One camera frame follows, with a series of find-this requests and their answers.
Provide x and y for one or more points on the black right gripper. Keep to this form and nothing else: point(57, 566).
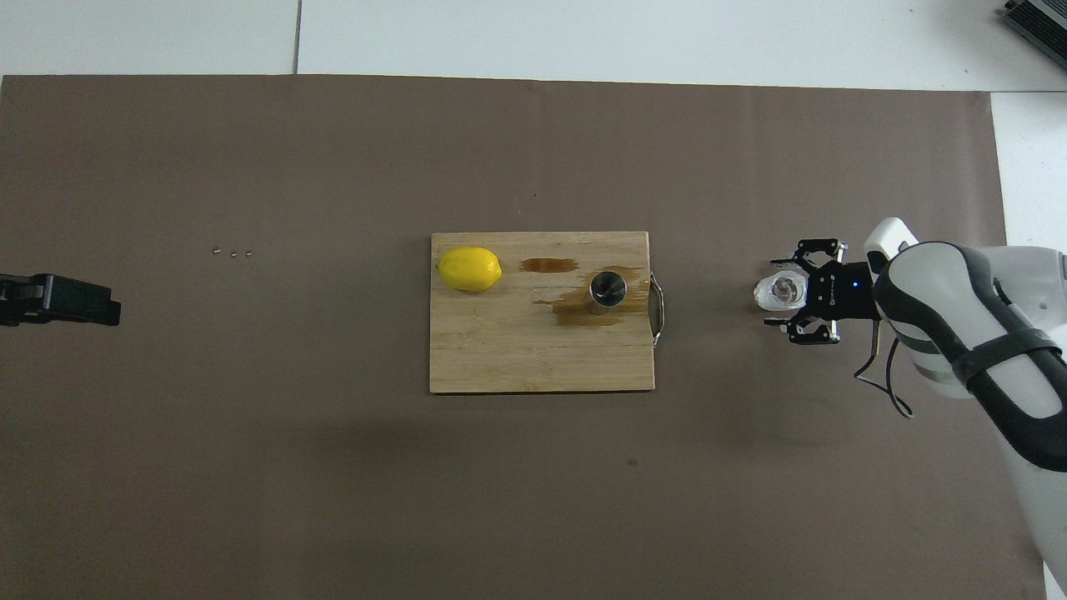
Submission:
point(842, 292)

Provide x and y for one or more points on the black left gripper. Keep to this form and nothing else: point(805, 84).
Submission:
point(21, 302)

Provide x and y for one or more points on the steel jigger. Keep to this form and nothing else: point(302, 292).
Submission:
point(608, 287)

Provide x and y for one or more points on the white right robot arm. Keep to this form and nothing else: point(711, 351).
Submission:
point(984, 333)

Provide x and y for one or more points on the wooden cutting board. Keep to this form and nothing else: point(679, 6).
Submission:
point(500, 350)

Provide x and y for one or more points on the yellow lemon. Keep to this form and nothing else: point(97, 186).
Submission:
point(469, 268)

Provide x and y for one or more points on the brown paper table mat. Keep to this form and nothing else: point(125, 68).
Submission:
point(500, 500)

